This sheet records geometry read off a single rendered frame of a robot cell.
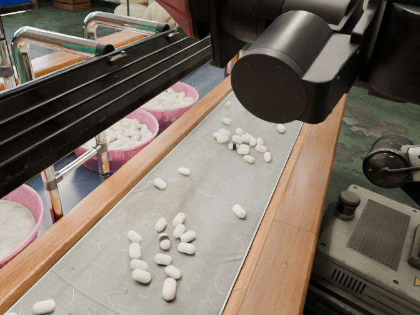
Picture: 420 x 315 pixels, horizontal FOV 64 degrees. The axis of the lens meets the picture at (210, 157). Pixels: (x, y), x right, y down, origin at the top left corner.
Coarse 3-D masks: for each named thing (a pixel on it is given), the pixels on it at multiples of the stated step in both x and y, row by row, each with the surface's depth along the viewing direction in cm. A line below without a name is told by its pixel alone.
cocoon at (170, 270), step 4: (168, 268) 59; (172, 268) 59; (176, 268) 59; (168, 272) 59; (172, 272) 59; (176, 272) 58; (180, 272) 59; (172, 276) 59; (176, 276) 58; (180, 276) 59
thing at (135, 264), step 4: (132, 260) 60; (136, 260) 60; (140, 260) 60; (132, 264) 59; (136, 264) 59; (140, 264) 59; (144, 264) 59; (132, 268) 59; (136, 268) 59; (140, 268) 59; (144, 268) 59
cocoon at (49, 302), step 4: (48, 300) 52; (36, 304) 52; (40, 304) 52; (44, 304) 52; (48, 304) 52; (52, 304) 52; (32, 308) 51; (36, 308) 51; (40, 308) 51; (44, 308) 51; (48, 308) 52; (52, 308) 52; (36, 312) 51; (40, 312) 51; (44, 312) 52
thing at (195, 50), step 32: (160, 32) 53; (96, 64) 41; (128, 64) 45; (160, 64) 51; (192, 64) 59; (0, 96) 30; (32, 96) 33; (64, 96) 36; (96, 96) 40; (128, 96) 44; (0, 128) 30; (32, 128) 32; (64, 128) 35; (96, 128) 39; (0, 160) 29; (32, 160) 32; (0, 192) 29
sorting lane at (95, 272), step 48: (192, 144) 97; (240, 144) 100; (288, 144) 102; (144, 192) 78; (192, 192) 79; (240, 192) 81; (96, 240) 65; (144, 240) 66; (192, 240) 67; (240, 240) 68; (48, 288) 56; (96, 288) 57; (144, 288) 57; (192, 288) 58
